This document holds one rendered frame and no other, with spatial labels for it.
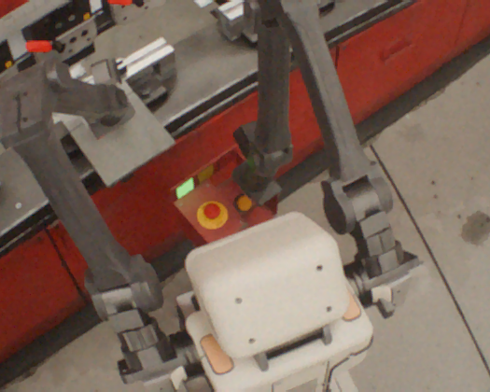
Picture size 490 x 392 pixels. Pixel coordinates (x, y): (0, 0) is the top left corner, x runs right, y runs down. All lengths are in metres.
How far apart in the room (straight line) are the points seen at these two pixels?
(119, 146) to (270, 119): 0.37
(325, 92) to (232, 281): 0.36
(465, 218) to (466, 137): 0.39
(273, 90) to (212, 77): 0.50
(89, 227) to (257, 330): 0.28
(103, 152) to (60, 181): 0.60
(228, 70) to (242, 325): 0.95
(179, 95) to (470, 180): 1.41
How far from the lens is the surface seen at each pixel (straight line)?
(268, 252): 1.02
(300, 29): 1.17
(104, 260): 1.07
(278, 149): 1.45
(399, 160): 2.78
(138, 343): 1.13
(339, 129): 1.18
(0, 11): 1.35
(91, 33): 1.52
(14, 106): 0.96
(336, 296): 1.06
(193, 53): 1.88
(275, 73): 1.32
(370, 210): 1.20
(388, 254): 1.20
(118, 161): 1.56
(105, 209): 1.87
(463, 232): 2.70
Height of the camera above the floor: 2.31
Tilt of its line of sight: 61 degrees down
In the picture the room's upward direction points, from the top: straight up
